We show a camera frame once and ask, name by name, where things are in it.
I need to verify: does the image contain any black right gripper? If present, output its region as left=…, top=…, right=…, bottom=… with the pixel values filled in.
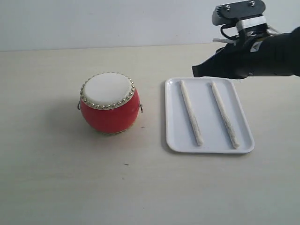
left=192, top=37, right=277, bottom=79

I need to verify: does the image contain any white drumstick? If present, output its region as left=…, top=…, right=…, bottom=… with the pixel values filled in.
left=210, top=82, right=240, bottom=149
left=180, top=80, right=203, bottom=146

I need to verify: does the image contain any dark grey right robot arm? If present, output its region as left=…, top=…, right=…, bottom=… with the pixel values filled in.
left=192, top=28, right=300, bottom=79

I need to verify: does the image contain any small red drum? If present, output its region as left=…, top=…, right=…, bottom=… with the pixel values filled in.
left=77, top=72, right=143, bottom=134

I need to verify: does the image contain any white rectangular plastic tray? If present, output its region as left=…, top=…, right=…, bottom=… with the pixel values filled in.
left=165, top=77, right=255, bottom=154

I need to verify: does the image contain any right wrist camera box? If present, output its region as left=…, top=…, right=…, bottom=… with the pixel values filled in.
left=212, top=0, right=267, bottom=32

